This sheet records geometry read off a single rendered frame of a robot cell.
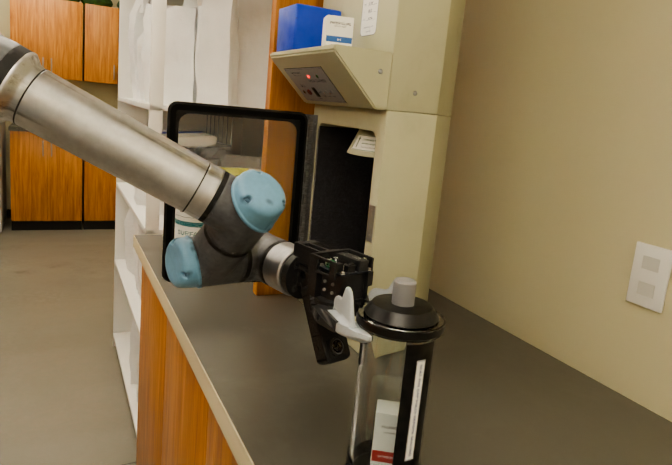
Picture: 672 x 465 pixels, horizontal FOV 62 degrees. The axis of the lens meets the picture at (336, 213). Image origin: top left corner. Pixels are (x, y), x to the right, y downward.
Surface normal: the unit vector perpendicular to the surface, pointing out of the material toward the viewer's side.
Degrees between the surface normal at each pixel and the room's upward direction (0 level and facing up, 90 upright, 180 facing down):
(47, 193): 90
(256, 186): 45
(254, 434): 0
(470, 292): 90
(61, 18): 90
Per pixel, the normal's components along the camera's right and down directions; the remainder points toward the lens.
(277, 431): 0.09, -0.98
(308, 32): 0.44, 0.21
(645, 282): -0.89, 0.00
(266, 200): 0.55, -0.57
